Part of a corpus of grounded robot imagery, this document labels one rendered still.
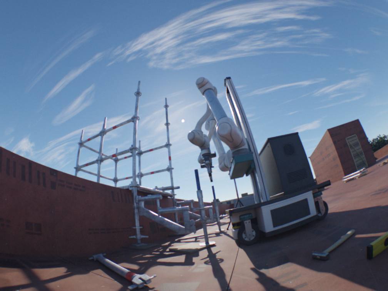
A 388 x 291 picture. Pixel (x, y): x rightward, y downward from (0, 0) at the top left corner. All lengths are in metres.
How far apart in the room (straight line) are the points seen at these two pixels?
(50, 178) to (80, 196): 0.34
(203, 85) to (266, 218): 1.26
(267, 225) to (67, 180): 1.64
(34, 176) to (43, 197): 0.17
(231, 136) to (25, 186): 1.58
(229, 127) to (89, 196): 1.39
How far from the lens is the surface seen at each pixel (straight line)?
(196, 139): 1.33
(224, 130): 1.14
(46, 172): 1.45
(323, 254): 0.76
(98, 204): 1.70
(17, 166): 1.38
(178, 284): 0.80
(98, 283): 0.89
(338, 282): 0.60
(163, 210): 1.71
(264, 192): 1.42
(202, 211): 1.55
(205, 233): 1.57
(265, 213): 1.23
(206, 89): 1.52
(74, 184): 1.56
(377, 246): 0.68
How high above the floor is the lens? 0.33
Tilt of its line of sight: 25 degrees up
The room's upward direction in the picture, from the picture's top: 9 degrees counter-clockwise
